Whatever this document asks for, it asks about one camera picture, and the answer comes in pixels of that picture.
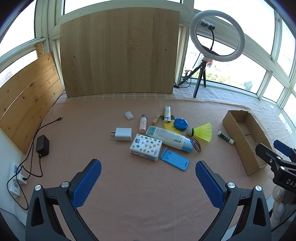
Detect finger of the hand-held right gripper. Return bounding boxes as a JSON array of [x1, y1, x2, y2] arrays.
[[255, 143, 282, 172], [273, 139, 296, 161]]

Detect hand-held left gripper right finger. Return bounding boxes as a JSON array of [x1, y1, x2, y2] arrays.
[[195, 160, 271, 241]]

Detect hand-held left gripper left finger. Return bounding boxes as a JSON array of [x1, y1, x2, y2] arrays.
[[25, 159, 102, 241]]

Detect blue phone stand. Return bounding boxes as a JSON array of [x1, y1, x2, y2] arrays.
[[160, 148, 190, 171]]

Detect purple rubber bands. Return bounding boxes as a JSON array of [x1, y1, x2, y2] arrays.
[[191, 138, 202, 153]]

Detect cardboard box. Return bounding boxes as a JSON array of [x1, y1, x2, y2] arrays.
[[222, 110, 274, 176]]

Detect yellow shuttlecock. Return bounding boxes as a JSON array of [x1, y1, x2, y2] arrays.
[[187, 123, 213, 142]]

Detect white charger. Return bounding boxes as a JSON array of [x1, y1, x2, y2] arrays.
[[110, 127, 133, 141]]

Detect white lotion tube blue cap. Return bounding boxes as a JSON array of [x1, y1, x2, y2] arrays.
[[146, 126, 194, 153]]

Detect blue round tape measure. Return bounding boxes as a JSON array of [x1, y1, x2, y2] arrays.
[[173, 118, 189, 131]]

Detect star print tissue pack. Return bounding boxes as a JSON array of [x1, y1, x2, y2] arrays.
[[129, 134, 163, 161]]

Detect yellow ruler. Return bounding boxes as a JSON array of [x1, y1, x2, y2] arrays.
[[162, 119, 182, 135]]

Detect small pink bottle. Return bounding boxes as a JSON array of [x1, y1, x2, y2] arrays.
[[139, 113, 148, 133]]

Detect patterned white lighter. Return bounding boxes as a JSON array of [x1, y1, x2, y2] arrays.
[[163, 106, 175, 122]]

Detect person's right hand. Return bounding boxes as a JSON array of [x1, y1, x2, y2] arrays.
[[271, 187, 286, 221]]

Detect green white glue stick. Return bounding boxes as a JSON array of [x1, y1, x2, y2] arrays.
[[217, 131, 234, 143]]

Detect pink blanket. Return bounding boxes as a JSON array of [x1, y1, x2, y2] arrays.
[[23, 97, 278, 241]]

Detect black power adapter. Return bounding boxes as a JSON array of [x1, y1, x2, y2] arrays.
[[36, 135, 50, 158]]

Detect white power strip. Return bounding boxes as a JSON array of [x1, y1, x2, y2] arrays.
[[7, 162, 29, 197]]

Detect black tripod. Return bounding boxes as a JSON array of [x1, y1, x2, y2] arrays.
[[180, 58, 208, 98]]

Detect pine wood panel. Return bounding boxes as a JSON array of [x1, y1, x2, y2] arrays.
[[0, 42, 65, 154]]

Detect large light wooden board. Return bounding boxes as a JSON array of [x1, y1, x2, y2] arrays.
[[60, 9, 180, 98]]

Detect black webcam on gooseneck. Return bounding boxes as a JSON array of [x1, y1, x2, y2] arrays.
[[200, 20, 216, 51]]

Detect black charging cable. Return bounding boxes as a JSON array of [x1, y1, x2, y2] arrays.
[[7, 116, 63, 210]]

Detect black ring light cable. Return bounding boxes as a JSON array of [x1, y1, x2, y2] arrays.
[[174, 52, 201, 88]]

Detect white ring light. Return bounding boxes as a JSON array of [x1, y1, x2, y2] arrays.
[[189, 10, 245, 62]]

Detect white window frame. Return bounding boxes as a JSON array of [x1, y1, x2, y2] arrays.
[[0, 0, 296, 121]]

